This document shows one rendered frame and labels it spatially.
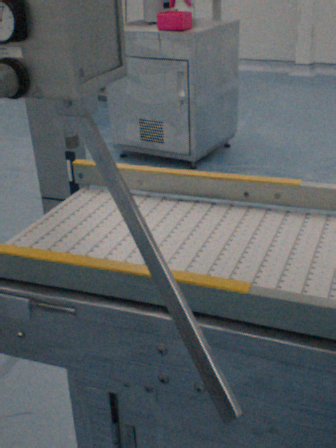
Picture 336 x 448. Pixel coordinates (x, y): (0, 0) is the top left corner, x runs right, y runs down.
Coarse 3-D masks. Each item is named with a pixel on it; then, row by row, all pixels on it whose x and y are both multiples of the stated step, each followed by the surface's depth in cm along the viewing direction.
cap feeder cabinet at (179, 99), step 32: (128, 32) 319; (160, 32) 308; (192, 32) 299; (224, 32) 326; (128, 64) 327; (160, 64) 316; (192, 64) 306; (224, 64) 334; (128, 96) 336; (160, 96) 324; (192, 96) 313; (224, 96) 342; (128, 128) 345; (160, 128) 333; (192, 128) 321; (224, 128) 351; (192, 160) 331
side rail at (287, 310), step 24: (0, 264) 62; (24, 264) 60; (48, 264) 59; (72, 264) 58; (72, 288) 59; (96, 288) 58; (120, 288) 57; (144, 288) 56; (192, 288) 54; (216, 288) 53; (264, 288) 52; (216, 312) 54; (240, 312) 53; (264, 312) 52; (288, 312) 51; (312, 312) 50
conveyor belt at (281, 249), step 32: (96, 192) 85; (32, 224) 76; (64, 224) 75; (96, 224) 75; (160, 224) 74; (192, 224) 73; (224, 224) 73; (256, 224) 73; (288, 224) 72; (320, 224) 72; (96, 256) 67; (128, 256) 66; (192, 256) 66; (224, 256) 65; (256, 256) 65; (288, 256) 65; (320, 256) 64; (64, 288) 62; (288, 288) 59; (320, 288) 59
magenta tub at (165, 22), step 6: (162, 12) 312; (168, 12) 316; (174, 12) 314; (180, 12) 312; (186, 12) 305; (162, 18) 307; (168, 18) 305; (174, 18) 303; (180, 18) 301; (186, 18) 305; (162, 24) 308; (168, 24) 306; (174, 24) 304; (180, 24) 302; (186, 24) 306; (192, 24) 311; (162, 30) 310; (168, 30) 308; (174, 30) 306; (180, 30) 304
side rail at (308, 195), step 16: (80, 176) 86; (96, 176) 85; (128, 176) 83; (144, 176) 82; (160, 176) 81; (176, 176) 80; (192, 176) 79; (160, 192) 82; (176, 192) 81; (192, 192) 80; (208, 192) 79; (224, 192) 78; (240, 192) 78; (256, 192) 77; (272, 192) 76; (288, 192) 75; (304, 192) 74; (320, 192) 74; (320, 208) 74
